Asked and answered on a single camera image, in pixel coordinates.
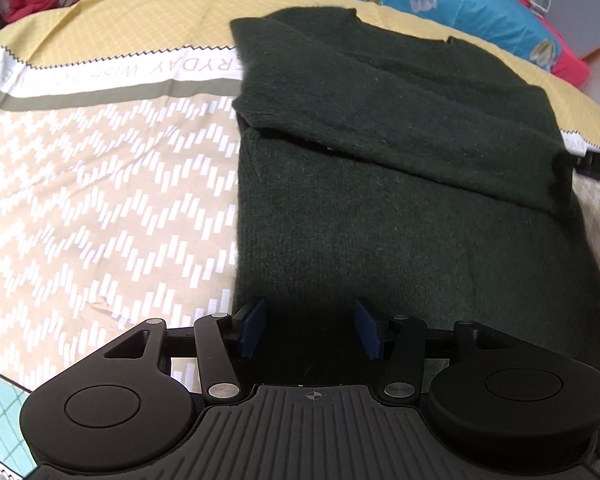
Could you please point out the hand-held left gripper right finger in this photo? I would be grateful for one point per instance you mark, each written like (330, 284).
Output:
(367, 332)

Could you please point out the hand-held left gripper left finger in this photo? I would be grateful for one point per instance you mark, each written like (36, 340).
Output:
(254, 327)

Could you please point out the dark green knit sweater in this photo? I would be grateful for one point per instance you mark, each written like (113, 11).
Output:
(405, 170)

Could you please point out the yellow patterned bed sheet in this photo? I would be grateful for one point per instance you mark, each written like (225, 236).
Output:
(110, 175)

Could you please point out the small white digital clock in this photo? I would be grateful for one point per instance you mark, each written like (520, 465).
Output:
(541, 0)

